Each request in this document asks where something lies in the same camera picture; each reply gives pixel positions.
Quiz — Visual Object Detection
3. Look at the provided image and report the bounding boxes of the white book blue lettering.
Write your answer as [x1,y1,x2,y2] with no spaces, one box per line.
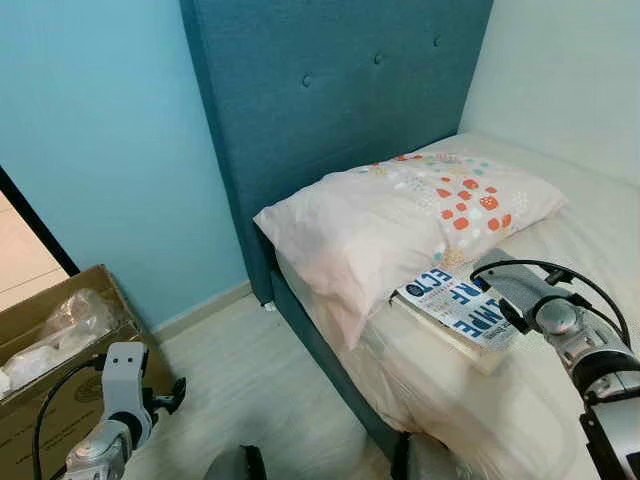
[390,265,526,376]

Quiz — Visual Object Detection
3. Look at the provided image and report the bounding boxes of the pink pillow orange dots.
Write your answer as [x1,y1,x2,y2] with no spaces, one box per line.
[253,150,569,351]

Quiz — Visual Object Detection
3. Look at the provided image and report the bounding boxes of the grey robot left leg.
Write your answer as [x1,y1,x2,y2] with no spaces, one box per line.
[203,445,269,480]

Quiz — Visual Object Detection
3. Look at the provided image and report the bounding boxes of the beige bed mattress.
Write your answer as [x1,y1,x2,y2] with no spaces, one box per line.
[275,130,640,480]

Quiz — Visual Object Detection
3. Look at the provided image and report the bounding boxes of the crumpled clear plastic bag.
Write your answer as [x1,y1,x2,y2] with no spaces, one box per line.
[0,288,113,393]

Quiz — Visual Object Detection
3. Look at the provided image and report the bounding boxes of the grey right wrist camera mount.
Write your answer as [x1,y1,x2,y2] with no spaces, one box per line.
[470,248,561,331]

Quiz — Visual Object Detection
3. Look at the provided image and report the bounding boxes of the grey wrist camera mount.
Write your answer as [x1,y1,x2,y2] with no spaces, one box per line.
[102,342,151,426]
[470,248,561,331]

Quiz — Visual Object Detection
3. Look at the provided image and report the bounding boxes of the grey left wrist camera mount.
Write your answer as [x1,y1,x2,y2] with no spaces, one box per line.
[102,342,151,426]

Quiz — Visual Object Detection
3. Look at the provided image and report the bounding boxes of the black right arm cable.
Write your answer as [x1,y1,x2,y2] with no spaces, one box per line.
[480,258,633,351]

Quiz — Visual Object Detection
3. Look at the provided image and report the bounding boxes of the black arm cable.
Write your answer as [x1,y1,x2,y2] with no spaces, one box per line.
[480,258,633,351]
[32,358,109,480]

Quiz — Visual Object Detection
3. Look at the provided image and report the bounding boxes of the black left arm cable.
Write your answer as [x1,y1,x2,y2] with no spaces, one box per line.
[32,358,109,480]

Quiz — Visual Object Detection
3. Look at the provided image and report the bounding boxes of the black door frame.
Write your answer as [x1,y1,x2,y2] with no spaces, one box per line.
[0,165,81,279]

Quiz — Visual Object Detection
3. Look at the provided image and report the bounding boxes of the dark blue upholstered bed frame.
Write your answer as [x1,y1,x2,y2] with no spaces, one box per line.
[180,0,496,461]

